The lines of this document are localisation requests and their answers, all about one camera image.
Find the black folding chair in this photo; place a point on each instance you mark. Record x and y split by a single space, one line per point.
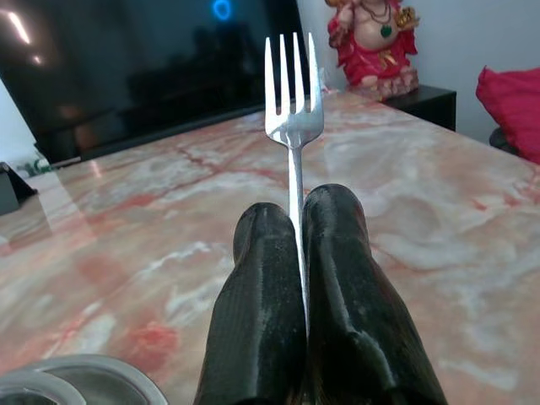
501 142

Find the red Ganesha statue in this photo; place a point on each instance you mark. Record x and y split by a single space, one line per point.
373 50

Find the black flat television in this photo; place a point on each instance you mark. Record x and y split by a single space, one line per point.
126 63

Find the red cushion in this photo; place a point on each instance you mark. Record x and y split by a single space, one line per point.
514 114

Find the marble-pattern folding table with dishes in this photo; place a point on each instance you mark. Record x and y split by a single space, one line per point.
422 219

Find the silver metal fork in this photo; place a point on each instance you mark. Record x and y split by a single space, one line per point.
295 126

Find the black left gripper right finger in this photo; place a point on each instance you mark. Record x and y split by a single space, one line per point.
358 304

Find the black television console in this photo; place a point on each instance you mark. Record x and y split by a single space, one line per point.
426 107

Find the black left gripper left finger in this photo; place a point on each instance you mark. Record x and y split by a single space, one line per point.
257 304

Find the stainless steel bowl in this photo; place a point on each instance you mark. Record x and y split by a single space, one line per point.
105 379

